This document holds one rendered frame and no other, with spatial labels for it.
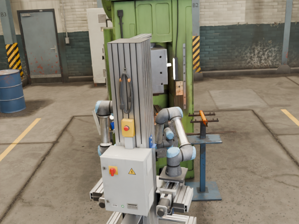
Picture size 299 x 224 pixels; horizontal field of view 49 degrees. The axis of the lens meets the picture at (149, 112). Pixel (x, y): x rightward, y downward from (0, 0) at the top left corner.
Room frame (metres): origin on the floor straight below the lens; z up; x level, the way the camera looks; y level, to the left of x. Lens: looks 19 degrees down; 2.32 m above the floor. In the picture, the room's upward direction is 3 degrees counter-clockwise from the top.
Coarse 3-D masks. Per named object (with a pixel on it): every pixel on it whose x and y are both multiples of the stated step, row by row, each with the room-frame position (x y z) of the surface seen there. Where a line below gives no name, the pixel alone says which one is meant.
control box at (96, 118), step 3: (93, 111) 3.41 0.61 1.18; (93, 114) 3.41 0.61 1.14; (96, 114) 3.37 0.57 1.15; (96, 117) 3.36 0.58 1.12; (99, 117) 3.37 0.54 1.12; (96, 120) 3.37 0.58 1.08; (99, 120) 3.35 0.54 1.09; (111, 120) 3.41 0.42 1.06; (96, 123) 3.38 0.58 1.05; (99, 123) 3.33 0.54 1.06; (99, 126) 3.32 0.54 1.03; (99, 129) 3.32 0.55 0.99; (111, 129) 3.35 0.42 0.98; (99, 132) 3.33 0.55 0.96
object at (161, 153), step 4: (172, 124) 3.63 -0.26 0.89; (172, 128) 3.63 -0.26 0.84; (164, 136) 3.62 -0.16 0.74; (176, 136) 3.64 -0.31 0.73; (176, 140) 3.64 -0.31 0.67; (176, 144) 3.64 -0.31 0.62; (160, 148) 3.61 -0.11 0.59; (164, 148) 3.62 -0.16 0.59; (156, 152) 3.64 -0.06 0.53; (160, 152) 3.61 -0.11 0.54; (164, 152) 3.62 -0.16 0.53; (156, 156) 3.62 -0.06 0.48; (160, 156) 3.61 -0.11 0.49; (164, 156) 3.62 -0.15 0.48
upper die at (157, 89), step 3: (162, 84) 3.68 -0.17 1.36; (153, 87) 3.66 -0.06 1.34; (156, 87) 3.67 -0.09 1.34; (159, 87) 3.67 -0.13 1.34; (162, 87) 3.68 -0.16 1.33; (153, 90) 3.66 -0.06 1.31; (156, 90) 3.67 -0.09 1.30; (159, 90) 3.67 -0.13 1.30; (162, 90) 3.68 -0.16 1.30; (153, 93) 3.66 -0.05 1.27
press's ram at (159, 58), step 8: (152, 48) 3.79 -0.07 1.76; (160, 48) 3.76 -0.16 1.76; (152, 56) 3.66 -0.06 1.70; (160, 56) 3.68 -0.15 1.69; (152, 64) 3.66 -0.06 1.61; (160, 64) 3.68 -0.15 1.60; (168, 64) 3.89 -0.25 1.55; (152, 72) 3.66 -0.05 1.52; (160, 72) 3.68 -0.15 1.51; (152, 80) 3.66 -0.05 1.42; (160, 80) 3.68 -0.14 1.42
